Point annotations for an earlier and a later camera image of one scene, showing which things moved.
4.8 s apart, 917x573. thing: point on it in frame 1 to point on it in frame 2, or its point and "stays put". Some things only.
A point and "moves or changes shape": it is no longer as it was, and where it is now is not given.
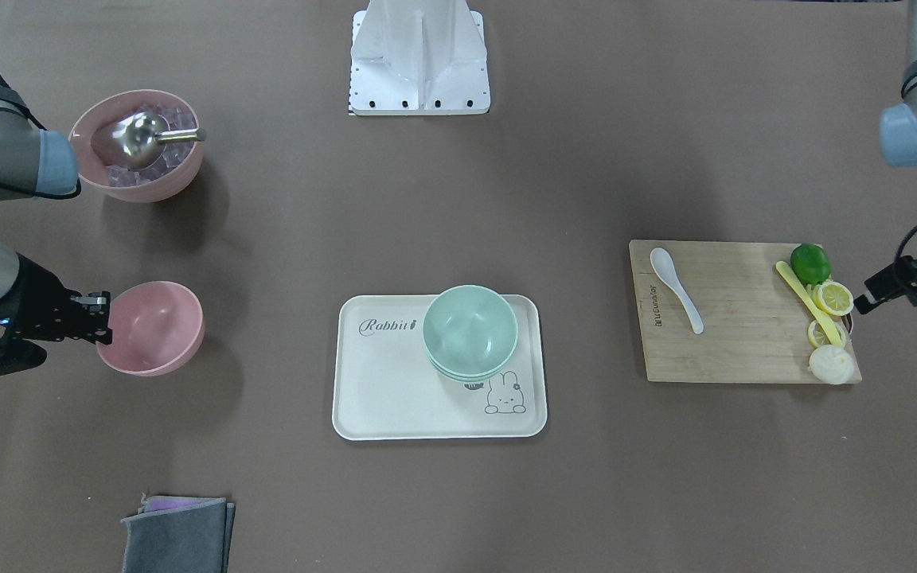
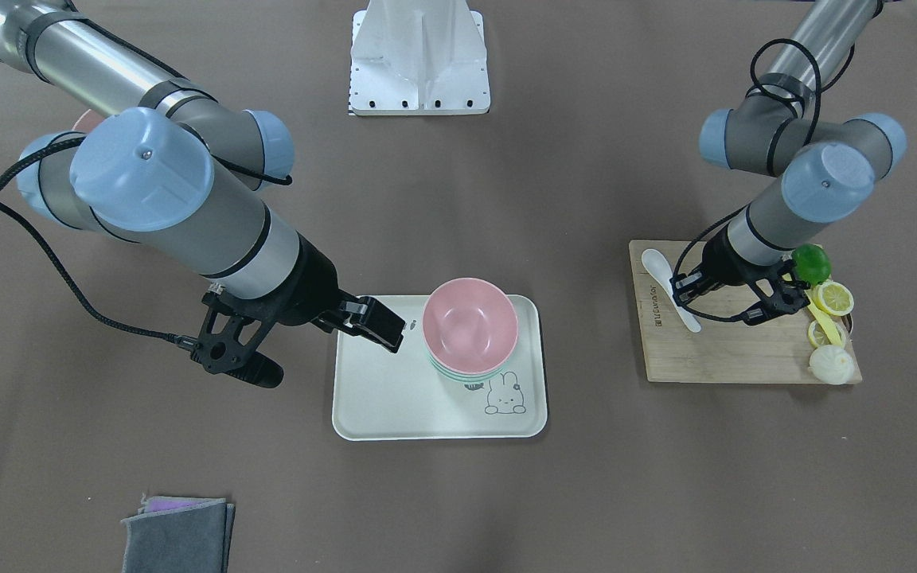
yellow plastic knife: (812, 305) stays put
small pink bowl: (157, 326) to (470, 325)
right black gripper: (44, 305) to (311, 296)
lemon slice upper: (833, 298) stays put
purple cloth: (154, 504) stays put
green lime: (811, 263) stays put
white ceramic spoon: (664, 265) moves or changes shape
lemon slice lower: (818, 337) stays put
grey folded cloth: (193, 538) stays put
